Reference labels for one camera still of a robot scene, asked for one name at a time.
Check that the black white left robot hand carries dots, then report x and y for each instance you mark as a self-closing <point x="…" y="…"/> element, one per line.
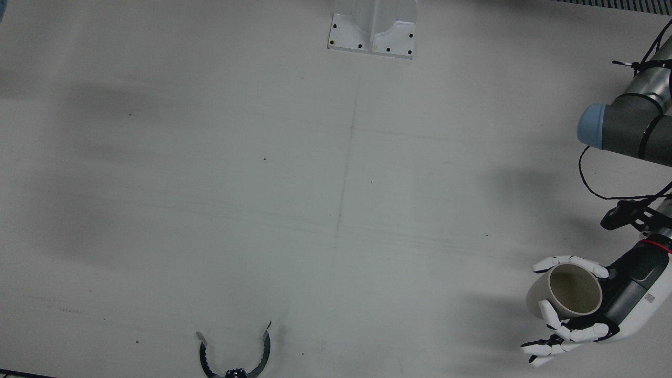
<point x="640" y="294"/>

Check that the beige paper cup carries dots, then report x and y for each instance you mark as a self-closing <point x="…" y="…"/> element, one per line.
<point x="575" y="291"/>

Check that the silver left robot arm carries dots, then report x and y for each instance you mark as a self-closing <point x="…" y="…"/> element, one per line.
<point x="630" y="126"/>

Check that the grey ribbed vent strip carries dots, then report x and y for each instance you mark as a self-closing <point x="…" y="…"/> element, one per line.
<point x="609" y="5"/>

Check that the metal claw grabber tool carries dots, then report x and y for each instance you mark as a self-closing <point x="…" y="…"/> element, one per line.
<point x="202" y="359"/>

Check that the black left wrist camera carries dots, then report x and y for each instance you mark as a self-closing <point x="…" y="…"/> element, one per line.
<point x="617" y="215"/>

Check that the white metal mounting pedestal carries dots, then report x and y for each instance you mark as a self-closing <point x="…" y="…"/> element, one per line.
<point x="357" y="31"/>

